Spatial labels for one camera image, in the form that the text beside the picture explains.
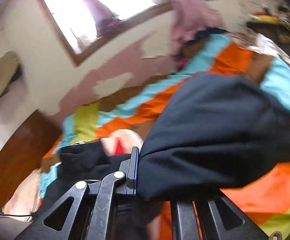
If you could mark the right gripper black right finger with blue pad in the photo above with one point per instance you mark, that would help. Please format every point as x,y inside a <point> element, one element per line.
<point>212,216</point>

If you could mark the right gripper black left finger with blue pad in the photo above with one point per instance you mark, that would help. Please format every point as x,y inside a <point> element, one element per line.
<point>92,209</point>

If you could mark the dark navy padded jacket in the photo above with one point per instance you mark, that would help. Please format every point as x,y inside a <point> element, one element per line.
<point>215,133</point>

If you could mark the pile of dark clothes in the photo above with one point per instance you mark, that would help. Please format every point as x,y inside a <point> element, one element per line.
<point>192,47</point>

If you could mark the colourful patchwork bed sheet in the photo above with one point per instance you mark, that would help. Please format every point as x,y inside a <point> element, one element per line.
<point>266,201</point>

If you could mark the brown wooden headboard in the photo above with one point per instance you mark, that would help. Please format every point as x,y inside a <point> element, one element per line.
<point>23,152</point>

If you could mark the wooden framed window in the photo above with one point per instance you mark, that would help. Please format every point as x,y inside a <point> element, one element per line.
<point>84,26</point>

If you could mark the cluttered side table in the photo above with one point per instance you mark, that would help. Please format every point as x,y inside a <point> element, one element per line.
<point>276,27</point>

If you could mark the pink curtain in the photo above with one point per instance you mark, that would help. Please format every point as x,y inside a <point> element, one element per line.
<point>190,17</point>

